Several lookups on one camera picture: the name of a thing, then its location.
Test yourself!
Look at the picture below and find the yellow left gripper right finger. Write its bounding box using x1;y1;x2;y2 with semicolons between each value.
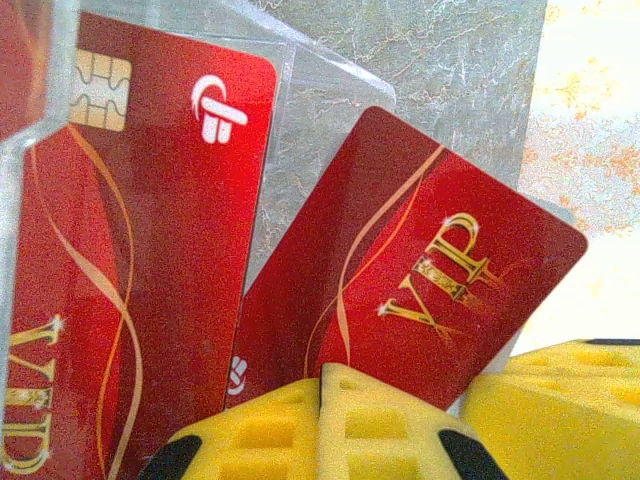
319;362;509;480

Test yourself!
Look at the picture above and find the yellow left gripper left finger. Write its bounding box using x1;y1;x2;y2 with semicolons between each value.
137;377;326;480

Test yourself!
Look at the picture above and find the red VIP credit card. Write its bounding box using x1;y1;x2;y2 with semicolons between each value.
0;0;52;144
224;105;589;412
0;12;279;480

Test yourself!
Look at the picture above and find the orange patterned fabric panel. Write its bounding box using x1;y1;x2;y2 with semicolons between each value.
514;0;640;351

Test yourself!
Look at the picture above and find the clear acrylic card stand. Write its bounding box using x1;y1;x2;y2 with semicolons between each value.
0;0;574;480

